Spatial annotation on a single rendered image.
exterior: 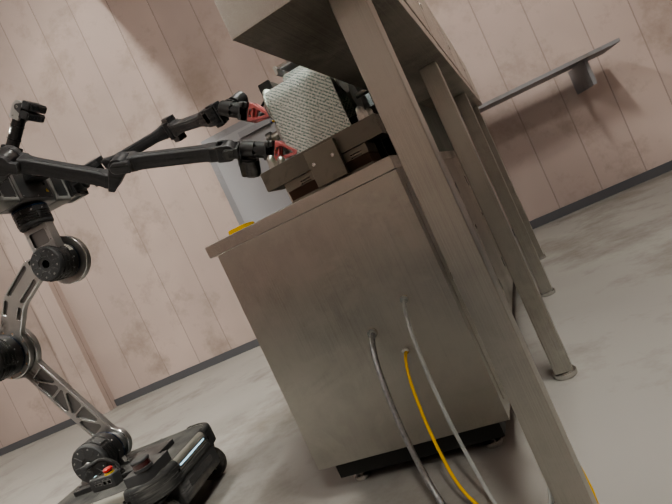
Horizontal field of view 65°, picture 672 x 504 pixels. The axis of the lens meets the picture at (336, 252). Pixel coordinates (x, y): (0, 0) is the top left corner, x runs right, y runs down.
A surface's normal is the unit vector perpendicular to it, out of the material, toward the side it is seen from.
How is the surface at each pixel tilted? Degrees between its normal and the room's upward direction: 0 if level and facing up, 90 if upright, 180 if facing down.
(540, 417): 90
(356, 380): 90
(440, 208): 90
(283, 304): 90
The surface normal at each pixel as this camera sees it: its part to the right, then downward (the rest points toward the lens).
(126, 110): -0.17, 0.12
